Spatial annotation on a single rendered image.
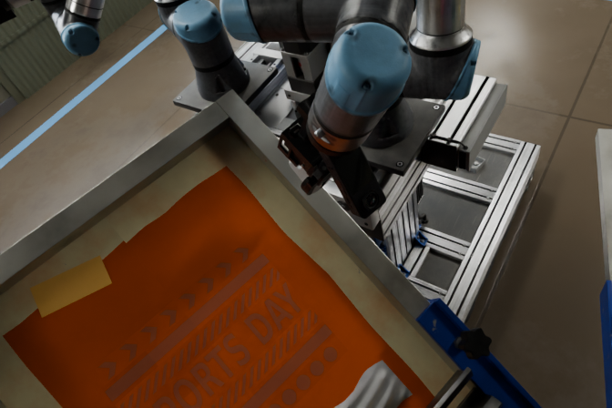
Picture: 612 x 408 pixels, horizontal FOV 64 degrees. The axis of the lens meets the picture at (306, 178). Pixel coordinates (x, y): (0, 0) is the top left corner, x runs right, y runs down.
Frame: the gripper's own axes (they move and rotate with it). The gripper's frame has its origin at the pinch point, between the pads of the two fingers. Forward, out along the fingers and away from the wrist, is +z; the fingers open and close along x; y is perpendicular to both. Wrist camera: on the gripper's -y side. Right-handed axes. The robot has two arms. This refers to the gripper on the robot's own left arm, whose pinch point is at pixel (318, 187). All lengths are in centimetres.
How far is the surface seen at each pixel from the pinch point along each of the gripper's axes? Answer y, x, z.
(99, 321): 6.9, 36.9, 7.3
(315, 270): -9.3, 7.5, 7.3
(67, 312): 10.8, 39.5, 7.3
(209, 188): 12.4, 11.8, 7.3
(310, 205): -1.0, 1.7, 4.0
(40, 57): 267, -9, 315
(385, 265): -16.3, -0.8, 3.8
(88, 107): 195, -11, 294
